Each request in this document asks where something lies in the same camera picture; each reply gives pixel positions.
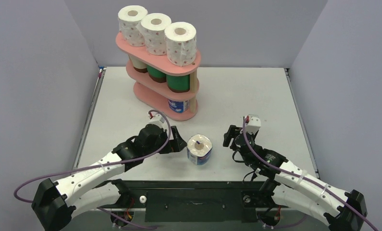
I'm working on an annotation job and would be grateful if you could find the blue white packaged roll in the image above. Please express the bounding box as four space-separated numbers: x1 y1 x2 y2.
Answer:
186 134 213 166

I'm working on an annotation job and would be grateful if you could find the blue Tempo packaged roll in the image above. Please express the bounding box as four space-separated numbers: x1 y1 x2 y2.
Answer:
168 99 189 113

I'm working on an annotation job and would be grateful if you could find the pink three-tier wooden shelf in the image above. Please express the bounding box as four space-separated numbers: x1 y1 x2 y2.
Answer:
115 32 201 121

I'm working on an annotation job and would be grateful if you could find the green brown roll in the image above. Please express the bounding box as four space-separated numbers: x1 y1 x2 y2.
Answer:
166 75 190 93
147 65 167 83

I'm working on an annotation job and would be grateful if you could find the cream brown paper roll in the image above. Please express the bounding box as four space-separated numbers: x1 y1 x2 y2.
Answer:
128 54 148 73

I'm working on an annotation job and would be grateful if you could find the white dotted toilet roll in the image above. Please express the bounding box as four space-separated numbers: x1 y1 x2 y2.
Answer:
118 5 148 47
164 22 197 66
139 13 171 55

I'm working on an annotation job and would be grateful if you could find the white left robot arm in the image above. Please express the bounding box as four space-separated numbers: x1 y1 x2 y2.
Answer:
31 124 187 231

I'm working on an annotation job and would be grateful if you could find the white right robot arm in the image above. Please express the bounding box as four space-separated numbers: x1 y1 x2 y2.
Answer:
223 125 368 231

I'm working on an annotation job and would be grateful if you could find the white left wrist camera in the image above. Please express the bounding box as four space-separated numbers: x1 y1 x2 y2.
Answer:
146 110 167 128

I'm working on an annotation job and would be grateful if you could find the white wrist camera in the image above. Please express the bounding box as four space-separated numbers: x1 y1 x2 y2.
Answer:
146 110 167 128
245 114 261 135

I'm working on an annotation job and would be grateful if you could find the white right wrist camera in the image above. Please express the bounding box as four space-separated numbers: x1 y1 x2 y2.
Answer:
245 114 261 135

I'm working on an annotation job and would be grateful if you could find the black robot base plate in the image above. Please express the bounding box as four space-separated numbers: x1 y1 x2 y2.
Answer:
103 179 277 223

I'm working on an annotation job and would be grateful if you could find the aluminium table edge rail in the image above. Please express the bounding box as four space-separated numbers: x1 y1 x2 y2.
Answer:
72 66 107 170

